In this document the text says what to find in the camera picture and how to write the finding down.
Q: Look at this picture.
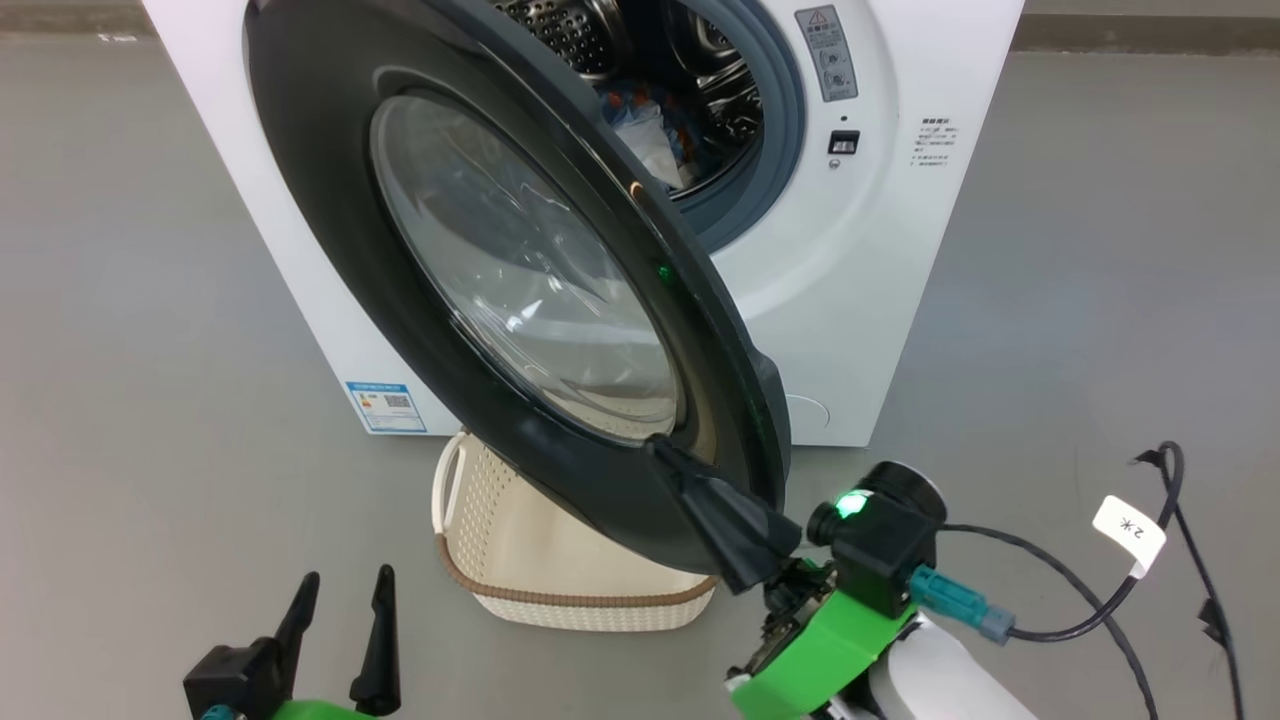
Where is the grey rubber door gasket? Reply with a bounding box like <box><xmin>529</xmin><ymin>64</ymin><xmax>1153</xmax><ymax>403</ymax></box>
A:
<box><xmin>660</xmin><ymin>0</ymin><xmax>807</xmax><ymax>256</ymax></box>

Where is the blue energy label sticker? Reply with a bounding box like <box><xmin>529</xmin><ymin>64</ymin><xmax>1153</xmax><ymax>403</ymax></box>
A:
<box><xmin>345</xmin><ymin>380</ymin><xmax>428</xmax><ymax>434</ymax></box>

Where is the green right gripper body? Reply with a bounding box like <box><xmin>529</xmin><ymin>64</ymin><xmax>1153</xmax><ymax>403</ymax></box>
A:
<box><xmin>727</xmin><ymin>555</ymin><xmax>916</xmax><ymax>720</ymax></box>

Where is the steel washer drum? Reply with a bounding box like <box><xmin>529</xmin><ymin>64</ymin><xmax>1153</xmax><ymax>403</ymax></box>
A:
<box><xmin>490</xmin><ymin>0</ymin><xmax>766</xmax><ymax>191</ymax></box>

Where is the cream perforated laundry basket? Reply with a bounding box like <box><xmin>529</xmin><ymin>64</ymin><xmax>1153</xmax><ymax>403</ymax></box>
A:
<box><xmin>431</xmin><ymin>430</ymin><xmax>719</xmax><ymax>632</ymax></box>

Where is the white washing machine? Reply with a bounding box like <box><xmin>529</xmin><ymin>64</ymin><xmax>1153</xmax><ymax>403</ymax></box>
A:
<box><xmin>140</xmin><ymin>0</ymin><xmax>1026</xmax><ymax>448</ymax></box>

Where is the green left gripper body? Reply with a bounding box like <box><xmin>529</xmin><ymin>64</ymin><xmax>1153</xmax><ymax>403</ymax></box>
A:
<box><xmin>270</xmin><ymin>698</ymin><xmax>376</xmax><ymax>720</ymax></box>

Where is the grey warning sticker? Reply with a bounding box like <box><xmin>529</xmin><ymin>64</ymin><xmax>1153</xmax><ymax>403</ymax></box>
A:
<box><xmin>795</xmin><ymin>5</ymin><xmax>859</xmax><ymax>104</ymax></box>

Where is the right camera cable teal plug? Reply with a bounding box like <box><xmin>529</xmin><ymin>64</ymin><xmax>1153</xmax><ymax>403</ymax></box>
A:
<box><xmin>908</xmin><ymin>440</ymin><xmax>1249</xmax><ymax>720</ymax></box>

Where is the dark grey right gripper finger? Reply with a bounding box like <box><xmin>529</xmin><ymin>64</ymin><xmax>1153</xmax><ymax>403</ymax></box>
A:
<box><xmin>648</xmin><ymin>435</ymin><xmax>803</xmax><ymax>596</ymax></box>

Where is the black round glass washer door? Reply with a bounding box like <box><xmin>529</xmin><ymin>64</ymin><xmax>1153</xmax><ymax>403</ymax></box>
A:
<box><xmin>243</xmin><ymin>0</ymin><xmax>793</xmax><ymax>579</ymax></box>

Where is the blue cartoon print garment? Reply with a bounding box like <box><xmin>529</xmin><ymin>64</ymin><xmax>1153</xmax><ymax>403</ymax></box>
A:
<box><xmin>598</xmin><ymin>80</ymin><xmax>701</xmax><ymax>189</ymax></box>

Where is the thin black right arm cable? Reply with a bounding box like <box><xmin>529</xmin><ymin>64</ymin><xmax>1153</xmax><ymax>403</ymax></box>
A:
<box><xmin>938</xmin><ymin>522</ymin><xmax>1161</xmax><ymax>720</ymax></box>

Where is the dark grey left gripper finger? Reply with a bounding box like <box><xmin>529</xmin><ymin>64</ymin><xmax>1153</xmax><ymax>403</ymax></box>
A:
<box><xmin>349</xmin><ymin>564</ymin><xmax>402</xmax><ymax>716</ymax></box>
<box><xmin>272</xmin><ymin>572</ymin><xmax>321</xmax><ymax>701</ymax></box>

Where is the white right cable tag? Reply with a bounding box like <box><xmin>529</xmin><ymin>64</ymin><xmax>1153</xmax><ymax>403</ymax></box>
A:
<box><xmin>1092</xmin><ymin>495</ymin><xmax>1168</xmax><ymax>579</ymax></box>

